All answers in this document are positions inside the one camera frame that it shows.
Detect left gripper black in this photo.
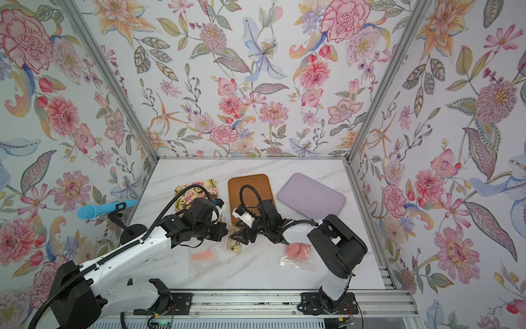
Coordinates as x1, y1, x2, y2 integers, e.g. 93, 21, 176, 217
194, 219, 232, 240

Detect ziploc bag round cookies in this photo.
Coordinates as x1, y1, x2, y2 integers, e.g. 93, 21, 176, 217
188, 243, 220, 278

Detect ziploc bag beige cookies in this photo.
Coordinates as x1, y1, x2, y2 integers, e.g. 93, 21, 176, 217
226, 236, 244, 255

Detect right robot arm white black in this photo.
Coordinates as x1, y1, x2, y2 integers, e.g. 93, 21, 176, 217
230, 200, 368, 307

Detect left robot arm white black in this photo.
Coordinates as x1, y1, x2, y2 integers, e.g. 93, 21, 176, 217
28, 198, 228, 328

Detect ziploc bag pink cookies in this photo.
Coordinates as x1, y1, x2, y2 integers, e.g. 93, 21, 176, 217
280, 243, 315, 271

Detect floral yellow tray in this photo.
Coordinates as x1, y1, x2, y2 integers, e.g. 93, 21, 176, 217
174, 179, 218, 212

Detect brown wooden tray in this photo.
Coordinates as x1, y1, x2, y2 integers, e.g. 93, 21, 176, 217
227, 174, 275, 216

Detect lilac plastic tray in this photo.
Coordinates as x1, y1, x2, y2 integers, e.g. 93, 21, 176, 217
277, 173, 347, 221

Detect black microphone stand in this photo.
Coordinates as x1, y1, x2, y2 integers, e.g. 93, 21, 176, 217
107, 200, 147, 245

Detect blue microphone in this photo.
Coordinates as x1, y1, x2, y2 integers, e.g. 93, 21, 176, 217
77, 200, 138, 220

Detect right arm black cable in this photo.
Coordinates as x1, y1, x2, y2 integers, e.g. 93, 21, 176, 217
239, 184, 319, 231

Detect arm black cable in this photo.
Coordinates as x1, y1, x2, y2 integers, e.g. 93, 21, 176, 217
26, 184, 215, 329
239, 184, 319, 231

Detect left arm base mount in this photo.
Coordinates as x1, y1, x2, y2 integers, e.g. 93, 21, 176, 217
133, 278, 193, 315

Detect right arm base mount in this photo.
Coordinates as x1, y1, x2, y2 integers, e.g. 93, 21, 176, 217
297, 291, 360, 317

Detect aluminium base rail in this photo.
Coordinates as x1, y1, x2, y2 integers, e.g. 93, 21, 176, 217
162, 290, 418, 319

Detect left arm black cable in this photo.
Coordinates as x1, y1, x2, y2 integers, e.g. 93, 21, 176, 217
26, 184, 215, 329

